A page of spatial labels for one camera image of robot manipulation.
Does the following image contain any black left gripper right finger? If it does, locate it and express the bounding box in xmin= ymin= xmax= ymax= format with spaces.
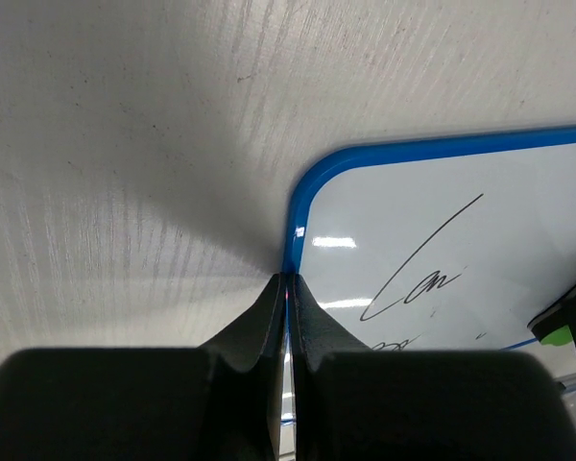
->
xmin=287 ymin=274 xmax=576 ymax=460

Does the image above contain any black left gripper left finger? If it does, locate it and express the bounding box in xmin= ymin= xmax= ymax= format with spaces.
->
xmin=0 ymin=274 xmax=286 ymax=460

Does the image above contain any green bone-shaped eraser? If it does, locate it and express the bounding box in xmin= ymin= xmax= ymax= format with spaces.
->
xmin=527 ymin=298 xmax=576 ymax=347

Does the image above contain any blue-framed whiteboard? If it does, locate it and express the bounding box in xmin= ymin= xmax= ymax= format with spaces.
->
xmin=282 ymin=126 xmax=576 ymax=425

